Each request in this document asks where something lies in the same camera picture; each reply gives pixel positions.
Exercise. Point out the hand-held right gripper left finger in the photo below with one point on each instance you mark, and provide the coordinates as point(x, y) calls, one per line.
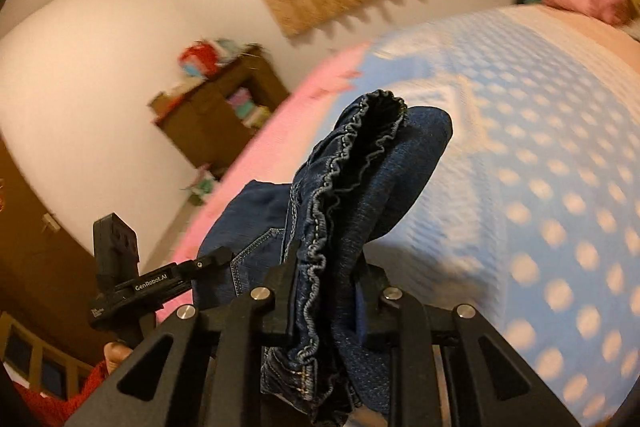
point(285, 302)

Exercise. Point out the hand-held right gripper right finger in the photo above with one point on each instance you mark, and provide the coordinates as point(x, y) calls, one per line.
point(374, 307)

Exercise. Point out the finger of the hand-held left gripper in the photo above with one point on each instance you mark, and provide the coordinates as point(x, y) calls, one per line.
point(210, 259)

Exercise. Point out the dark blue denim pants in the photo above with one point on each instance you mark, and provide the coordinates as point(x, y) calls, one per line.
point(380, 167)

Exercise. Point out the person's red-sleeved left forearm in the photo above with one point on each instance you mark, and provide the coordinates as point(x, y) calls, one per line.
point(55, 402)

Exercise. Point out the person's left hand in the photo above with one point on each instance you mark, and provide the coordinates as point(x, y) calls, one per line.
point(116, 354)

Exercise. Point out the white and green packet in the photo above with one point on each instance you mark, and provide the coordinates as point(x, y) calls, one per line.
point(200, 184)

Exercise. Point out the brown wooden door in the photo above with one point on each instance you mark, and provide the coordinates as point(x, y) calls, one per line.
point(40, 277)

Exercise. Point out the wooden framed furniture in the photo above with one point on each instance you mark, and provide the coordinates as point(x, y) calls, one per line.
point(35, 342)

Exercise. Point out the brown wooden shelf cabinet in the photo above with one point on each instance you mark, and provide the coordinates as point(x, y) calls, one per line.
point(210, 122)

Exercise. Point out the stack of pastel books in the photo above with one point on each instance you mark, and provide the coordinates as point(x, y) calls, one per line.
point(247, 107)

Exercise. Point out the pink bed sheet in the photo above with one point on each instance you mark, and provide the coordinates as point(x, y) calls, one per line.
point(280, 117)

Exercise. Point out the cardboard box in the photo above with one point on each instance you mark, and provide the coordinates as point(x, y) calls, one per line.
point(165, 103)

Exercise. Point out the blue and white patterned blanket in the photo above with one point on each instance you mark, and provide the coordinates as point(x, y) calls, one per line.
point(500, 157)

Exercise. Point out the red bag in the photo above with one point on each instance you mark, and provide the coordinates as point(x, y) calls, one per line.
point(197, 57)

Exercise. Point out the light blue bag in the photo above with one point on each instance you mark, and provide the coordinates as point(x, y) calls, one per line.
point(227, 49)

